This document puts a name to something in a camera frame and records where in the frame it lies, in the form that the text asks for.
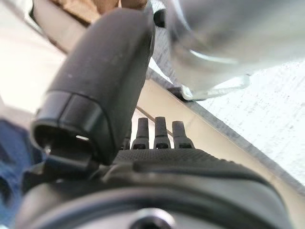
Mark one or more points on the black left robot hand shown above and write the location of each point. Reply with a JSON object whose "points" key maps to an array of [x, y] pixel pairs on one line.
{"points": [[102, 71]]}

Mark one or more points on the navy blue garment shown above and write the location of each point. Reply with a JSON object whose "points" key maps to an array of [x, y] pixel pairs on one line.
{"points": [[14, 148]]}

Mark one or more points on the brown wicker basket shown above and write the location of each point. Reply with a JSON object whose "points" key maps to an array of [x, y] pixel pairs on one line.
{"points": [[74, 9]]}

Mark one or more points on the bed with beige sheet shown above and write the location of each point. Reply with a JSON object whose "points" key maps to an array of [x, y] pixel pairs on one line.
{"points": [[19, 71]]}

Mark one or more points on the tan bed base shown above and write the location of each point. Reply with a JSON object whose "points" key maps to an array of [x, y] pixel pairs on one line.
{"points": [[202, 128]]}

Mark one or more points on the large grey area rug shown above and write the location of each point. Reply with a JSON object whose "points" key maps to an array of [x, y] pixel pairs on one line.
{"points": [[274, 114]]}

